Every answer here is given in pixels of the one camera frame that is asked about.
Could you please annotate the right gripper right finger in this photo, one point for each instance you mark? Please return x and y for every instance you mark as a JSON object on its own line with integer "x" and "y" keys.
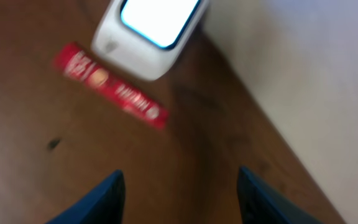
{"x": 261, "y": 204}

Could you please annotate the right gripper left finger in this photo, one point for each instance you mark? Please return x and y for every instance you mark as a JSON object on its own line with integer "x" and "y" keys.
{"x": 103, "y": 204}

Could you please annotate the red sachet packet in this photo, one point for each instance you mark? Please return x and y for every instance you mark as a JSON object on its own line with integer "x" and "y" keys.
{"x": 79, "y": 64}

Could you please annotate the white barcode scanner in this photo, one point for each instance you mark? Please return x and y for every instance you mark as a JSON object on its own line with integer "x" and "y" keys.
{"x": 145, "y": 37}

